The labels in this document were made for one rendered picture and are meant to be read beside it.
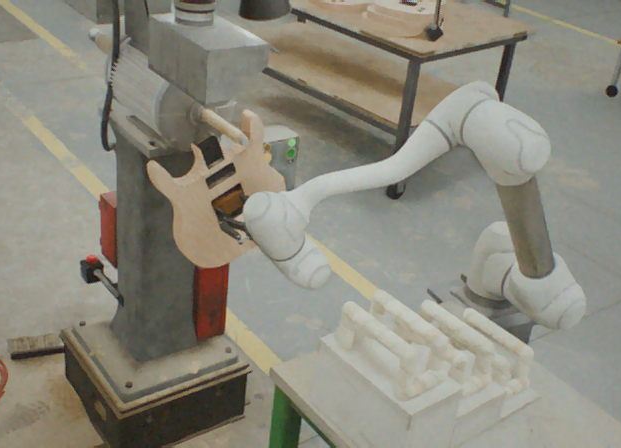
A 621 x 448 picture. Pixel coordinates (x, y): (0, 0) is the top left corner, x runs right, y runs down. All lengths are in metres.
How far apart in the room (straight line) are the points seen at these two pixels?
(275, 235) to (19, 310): 1.98
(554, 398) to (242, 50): 1.08
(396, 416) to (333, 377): 0.18
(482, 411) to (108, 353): 1.54
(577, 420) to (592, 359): 1.89
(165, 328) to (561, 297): 1.31
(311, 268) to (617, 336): 2.31
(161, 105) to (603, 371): 2.30
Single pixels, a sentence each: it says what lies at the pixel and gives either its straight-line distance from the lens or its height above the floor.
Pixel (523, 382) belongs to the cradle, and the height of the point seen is 0.97.
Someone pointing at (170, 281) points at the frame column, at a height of 0.59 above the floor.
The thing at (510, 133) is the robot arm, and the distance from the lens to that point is 1.98.
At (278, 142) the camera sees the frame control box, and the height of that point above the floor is 1.11.
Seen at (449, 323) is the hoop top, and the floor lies 1.12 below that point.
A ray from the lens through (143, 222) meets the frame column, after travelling 2.62.
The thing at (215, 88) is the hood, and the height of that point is 1.43.
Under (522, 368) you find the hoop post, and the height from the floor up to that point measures 1.01.
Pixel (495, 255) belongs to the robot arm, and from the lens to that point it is 2.51.
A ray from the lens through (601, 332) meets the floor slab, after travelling 4.04.
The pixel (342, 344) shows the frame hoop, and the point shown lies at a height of 1.12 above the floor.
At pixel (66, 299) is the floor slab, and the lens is 3.74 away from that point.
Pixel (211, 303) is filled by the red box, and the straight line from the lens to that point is 2.90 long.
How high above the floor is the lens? 2.12
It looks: 29 degrees down
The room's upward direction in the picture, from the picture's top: 7 degrees clockwise
